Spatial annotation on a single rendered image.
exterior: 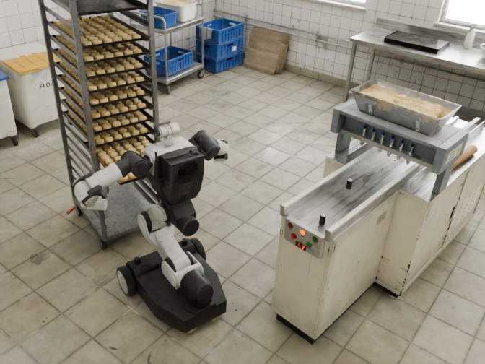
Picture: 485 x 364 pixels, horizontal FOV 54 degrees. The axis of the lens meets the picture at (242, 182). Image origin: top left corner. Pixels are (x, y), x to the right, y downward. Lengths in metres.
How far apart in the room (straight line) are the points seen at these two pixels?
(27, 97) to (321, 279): 3.53
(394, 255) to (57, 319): 2.14
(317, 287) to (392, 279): 0.77
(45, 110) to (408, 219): 3.71
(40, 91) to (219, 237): 2.47
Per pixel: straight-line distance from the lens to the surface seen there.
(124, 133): 3.28
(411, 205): 3.00
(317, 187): 2.74
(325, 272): 2.61
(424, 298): 3.56
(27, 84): 5.12
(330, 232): 2.40
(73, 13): 2.87
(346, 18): 6.60
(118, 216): 3.75
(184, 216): 2.71
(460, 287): 3.76
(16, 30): 5.72
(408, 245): 3.14
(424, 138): 2.85
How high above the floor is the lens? 2.35
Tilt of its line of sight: 32 degrees down
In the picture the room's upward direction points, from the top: 3 degrees clockwise
